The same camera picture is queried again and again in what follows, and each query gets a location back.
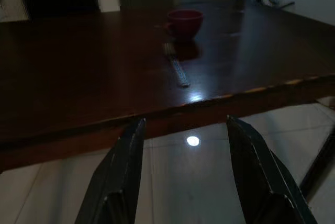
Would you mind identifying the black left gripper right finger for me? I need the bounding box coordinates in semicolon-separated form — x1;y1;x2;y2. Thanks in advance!
226;115;319;224

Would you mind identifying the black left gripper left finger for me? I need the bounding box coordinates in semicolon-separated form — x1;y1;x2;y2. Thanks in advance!
74;118;147;224

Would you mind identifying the black table leg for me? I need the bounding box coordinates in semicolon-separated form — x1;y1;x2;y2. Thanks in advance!
299;124;335;196

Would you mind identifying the dark wooden dining table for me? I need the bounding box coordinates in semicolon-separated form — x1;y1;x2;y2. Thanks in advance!
0;0;335;174

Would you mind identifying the red ceramic cup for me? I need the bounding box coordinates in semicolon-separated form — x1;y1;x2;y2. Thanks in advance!
164;9;204;42

